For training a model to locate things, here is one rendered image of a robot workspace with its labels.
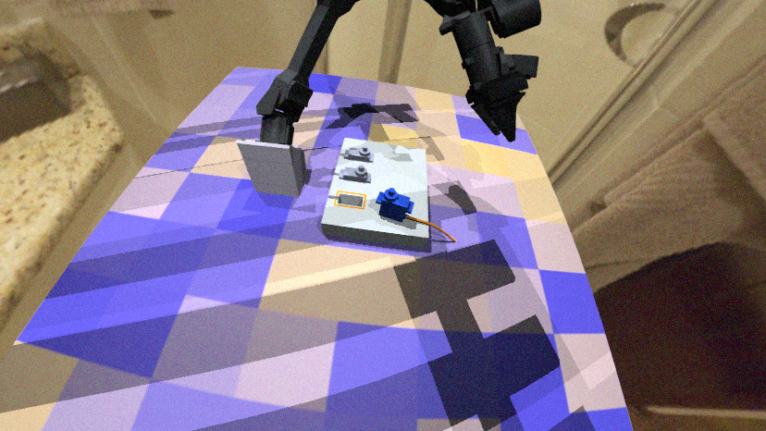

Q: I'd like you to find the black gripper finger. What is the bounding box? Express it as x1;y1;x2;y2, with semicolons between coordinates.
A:
470;101;500;136
483;92;526;142

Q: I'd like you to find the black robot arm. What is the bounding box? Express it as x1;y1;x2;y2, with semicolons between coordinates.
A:
255;0;542;146

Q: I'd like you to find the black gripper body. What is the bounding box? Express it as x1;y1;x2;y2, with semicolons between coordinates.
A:
461;42;528;105

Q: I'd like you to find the blue micro servo with orange cable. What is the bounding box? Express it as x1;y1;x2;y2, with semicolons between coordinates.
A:
376;188;456;241

